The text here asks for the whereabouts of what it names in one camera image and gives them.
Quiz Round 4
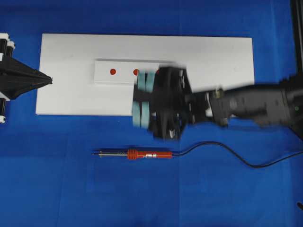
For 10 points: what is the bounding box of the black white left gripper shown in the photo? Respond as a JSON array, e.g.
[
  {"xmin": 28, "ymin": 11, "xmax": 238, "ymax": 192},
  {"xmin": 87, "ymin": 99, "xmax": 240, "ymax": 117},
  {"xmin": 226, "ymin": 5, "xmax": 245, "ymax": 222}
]
[{"xmin": 0, "ymin": 33, "xmax": 52, "ymax": 124}]

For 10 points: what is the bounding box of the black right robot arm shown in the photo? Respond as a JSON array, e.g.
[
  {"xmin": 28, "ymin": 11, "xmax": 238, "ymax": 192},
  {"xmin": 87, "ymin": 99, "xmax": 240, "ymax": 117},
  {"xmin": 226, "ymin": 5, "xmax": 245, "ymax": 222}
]
[{"xmin": 132, "ymin": 66, "xmax": 303, "ymax": 140}]

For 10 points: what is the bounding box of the white raised strip plate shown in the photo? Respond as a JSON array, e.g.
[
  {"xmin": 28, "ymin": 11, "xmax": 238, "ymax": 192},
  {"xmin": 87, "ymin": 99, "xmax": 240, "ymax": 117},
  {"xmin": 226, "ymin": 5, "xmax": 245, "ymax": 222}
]
[{"xmin": 94, "ymin": 59, "xmax": 176, "ymax": 85}]

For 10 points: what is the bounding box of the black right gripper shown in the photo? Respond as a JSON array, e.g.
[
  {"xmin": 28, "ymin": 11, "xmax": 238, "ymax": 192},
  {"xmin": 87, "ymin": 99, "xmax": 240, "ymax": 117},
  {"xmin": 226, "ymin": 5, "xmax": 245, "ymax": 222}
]
[{"xmin": 132, "ymin": 67, "xmax": 227, "ymax": 140}]

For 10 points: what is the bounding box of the black aluminium frame rail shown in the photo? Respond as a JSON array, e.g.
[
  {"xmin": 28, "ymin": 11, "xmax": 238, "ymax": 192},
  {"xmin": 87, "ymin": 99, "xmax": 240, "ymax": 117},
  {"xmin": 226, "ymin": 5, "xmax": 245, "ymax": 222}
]
[{"xmin": 290, "ymin": 0, "xmax": 303, "ymax": 76}]

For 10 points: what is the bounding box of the black soldering iron cable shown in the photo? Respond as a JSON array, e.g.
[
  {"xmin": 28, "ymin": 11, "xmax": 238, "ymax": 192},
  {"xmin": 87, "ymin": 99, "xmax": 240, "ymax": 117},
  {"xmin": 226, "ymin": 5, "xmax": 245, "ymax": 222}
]
[{"xmin": 172, "ymin": 141, "xmax": 303, "ymax": 169}]

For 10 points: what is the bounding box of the white foam board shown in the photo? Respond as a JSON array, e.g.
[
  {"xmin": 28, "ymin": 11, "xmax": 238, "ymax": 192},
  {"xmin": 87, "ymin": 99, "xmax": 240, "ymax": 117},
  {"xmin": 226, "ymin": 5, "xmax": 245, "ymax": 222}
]
[{"xmin": 36, "ymin": 34, "xmax": 254, "ymax": 115}]

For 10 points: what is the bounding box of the red handled soldering iron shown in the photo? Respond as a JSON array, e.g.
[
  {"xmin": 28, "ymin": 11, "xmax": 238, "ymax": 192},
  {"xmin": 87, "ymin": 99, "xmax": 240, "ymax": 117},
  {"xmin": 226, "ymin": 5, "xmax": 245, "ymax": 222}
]
[{"xmin": 91, "ymin": 148, "xmax": 173, "ymax": 160}]

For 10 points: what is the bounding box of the blue table mat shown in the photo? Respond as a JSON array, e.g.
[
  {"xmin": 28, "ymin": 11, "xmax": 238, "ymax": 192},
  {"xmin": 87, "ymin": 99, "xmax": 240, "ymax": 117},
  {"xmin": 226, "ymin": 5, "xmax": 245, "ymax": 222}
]
[{"xmin": 0, "ymin": 0, "xmax": 303, "ymax": 227}]

